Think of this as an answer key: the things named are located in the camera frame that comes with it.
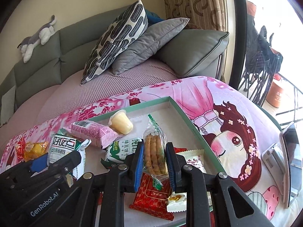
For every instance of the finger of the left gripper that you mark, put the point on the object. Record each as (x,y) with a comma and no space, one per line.
(39,164)

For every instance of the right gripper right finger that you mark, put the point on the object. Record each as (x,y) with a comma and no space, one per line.
(180,173)

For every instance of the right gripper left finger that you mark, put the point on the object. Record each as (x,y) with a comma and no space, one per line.
(131,170)

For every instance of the fried twist snack packet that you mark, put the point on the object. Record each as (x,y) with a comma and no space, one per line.
(154,153)

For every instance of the green white biscuit packet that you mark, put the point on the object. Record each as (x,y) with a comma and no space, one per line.
(116,153)

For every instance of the small red chicken snack packet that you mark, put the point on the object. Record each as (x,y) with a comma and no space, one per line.
(20,148)

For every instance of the large red snack packet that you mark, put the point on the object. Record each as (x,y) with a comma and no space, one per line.
(152,201)

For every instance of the pink and red snack bag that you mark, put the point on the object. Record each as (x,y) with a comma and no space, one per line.
(101,136)

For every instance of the white plum snack packet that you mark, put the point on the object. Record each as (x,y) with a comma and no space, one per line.
(194,158)

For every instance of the yellow cake packet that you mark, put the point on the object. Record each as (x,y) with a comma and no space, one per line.
(35,150)

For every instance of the teal shallow cardboard tray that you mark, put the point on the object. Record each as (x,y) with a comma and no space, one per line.
(179,130)

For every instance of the small white pastry packet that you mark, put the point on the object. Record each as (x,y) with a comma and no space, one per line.
(176,202)

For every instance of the pink checkered sofa cover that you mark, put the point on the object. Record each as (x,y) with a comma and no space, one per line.
(106,85)

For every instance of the light grey small cushion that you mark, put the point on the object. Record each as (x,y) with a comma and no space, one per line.
(7,105)

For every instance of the grey green sofa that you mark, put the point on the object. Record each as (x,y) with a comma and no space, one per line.
(193,52)

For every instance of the orange pot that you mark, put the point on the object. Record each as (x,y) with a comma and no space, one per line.
(275,92)

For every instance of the grey white plush cat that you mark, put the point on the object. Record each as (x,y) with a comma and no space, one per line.
(41,37)

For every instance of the black folding chair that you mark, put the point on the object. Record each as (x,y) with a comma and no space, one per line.
(261,61)

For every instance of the black white patterned pillow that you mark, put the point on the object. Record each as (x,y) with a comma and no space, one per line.
(121,33)

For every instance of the blue cloth behind pillows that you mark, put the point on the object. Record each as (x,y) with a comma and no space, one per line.
(152,18)

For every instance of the brown patterned curtain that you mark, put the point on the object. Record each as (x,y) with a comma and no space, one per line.
(207,14)

